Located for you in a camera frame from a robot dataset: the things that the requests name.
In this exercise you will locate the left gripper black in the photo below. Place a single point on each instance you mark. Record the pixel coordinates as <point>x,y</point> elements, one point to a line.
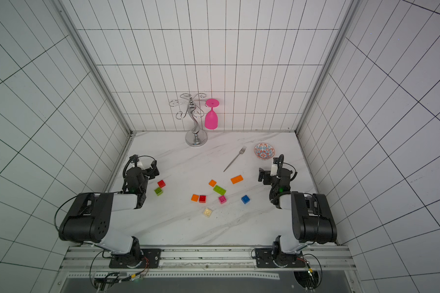
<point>150,171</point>

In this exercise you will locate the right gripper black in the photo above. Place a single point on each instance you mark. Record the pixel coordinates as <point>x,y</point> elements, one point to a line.
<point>265,176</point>

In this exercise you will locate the small lime green lego brick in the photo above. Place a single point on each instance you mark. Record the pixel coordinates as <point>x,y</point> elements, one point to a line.
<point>158,191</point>

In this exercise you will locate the magenta lego brick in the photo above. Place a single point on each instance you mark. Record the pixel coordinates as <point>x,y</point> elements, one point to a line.
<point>222,199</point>

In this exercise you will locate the cream white lego brick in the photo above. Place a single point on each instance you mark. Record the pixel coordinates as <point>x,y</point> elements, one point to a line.
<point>207,212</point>

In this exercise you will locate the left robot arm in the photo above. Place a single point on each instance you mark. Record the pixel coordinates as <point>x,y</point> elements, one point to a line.
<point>89,217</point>

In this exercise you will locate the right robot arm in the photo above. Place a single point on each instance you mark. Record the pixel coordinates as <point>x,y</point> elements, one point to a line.
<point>311,217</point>

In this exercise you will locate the red lego brick left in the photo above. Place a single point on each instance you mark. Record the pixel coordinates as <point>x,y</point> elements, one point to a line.
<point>161,184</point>

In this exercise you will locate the blue lego brick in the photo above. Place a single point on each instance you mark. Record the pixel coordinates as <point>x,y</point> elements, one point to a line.
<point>245,199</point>

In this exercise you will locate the long orange lego brick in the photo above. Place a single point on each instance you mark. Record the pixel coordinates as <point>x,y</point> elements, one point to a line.
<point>236,179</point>

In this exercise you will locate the small orange lego brick lower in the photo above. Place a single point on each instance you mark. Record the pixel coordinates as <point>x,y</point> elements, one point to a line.
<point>194,197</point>

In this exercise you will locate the long lime green lego brick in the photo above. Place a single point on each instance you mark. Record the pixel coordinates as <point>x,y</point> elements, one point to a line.
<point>219,190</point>

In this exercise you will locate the patterned small bowl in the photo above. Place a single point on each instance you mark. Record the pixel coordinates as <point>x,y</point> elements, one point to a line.
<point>264,151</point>

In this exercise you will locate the silver fork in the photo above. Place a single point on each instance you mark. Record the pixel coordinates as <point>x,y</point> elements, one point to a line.
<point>241,152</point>

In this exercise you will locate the chrome glass holder stand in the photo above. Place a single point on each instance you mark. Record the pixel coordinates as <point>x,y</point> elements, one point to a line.
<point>196,136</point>

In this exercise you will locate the pink wine glass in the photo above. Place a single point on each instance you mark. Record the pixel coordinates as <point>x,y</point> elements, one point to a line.
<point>211,118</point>

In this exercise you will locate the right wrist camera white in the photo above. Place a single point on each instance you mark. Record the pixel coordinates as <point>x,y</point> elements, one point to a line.
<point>276,166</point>

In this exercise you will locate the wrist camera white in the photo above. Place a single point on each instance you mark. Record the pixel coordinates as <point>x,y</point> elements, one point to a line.
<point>144,162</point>
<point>276,166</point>

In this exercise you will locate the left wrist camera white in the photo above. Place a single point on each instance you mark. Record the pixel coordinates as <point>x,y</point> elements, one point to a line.
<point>144,162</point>

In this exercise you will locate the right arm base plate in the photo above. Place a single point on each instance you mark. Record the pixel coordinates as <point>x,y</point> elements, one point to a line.
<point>268,259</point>

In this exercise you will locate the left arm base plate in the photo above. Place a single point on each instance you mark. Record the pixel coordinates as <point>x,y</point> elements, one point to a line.
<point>145,258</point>

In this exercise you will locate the aluminium mounting rail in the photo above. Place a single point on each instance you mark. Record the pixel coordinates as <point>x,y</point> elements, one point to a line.
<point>201,261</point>

